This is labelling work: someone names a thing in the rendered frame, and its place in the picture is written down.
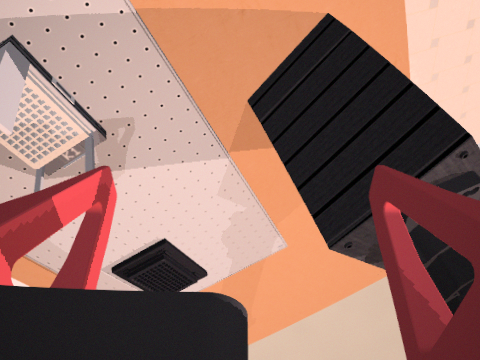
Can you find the beige well plate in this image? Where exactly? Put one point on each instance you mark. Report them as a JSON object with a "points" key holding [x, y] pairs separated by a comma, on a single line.
{"points": [[43, 148]]}

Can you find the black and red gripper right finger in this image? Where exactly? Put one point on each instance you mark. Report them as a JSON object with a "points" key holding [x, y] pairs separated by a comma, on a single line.
{"points": [[421, 311]]}

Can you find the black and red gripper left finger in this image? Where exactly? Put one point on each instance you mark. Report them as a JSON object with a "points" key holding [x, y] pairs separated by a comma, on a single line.
{"points": [[27, 221]]}

